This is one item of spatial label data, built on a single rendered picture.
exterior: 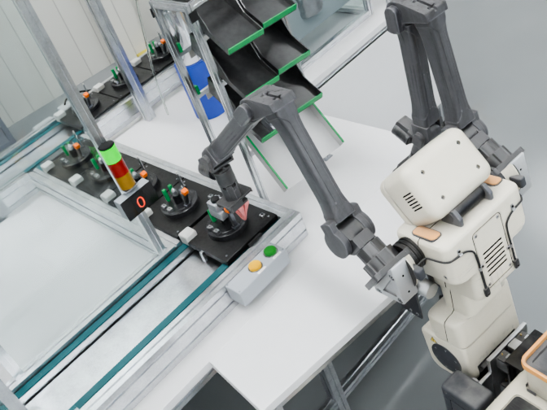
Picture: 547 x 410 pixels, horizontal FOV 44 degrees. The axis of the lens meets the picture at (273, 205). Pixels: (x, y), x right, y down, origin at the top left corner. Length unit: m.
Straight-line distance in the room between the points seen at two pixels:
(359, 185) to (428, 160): 0.84
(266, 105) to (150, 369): 0.87
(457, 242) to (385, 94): 2.03
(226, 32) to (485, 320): 1.10
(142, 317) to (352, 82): 1.66
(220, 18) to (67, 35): 4.16
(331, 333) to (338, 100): 1.55
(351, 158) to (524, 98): 1.87
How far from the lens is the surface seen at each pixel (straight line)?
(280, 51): 2.24
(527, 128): 3.98
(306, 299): 2.07
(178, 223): 2.37
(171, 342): 2.03
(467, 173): 1.62
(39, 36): 1.92
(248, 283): 2.05
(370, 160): 2.51
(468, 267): 1.65
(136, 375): 2.00
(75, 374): 2.16
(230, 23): 2.11
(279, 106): 1.56
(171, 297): 2.20
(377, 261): 1.60
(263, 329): 2.05
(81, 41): 6.27
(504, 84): 4.38
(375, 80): 3.46
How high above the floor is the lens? 2.34
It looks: 37 degrees down
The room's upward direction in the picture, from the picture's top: 21 degrees counter-clockwise
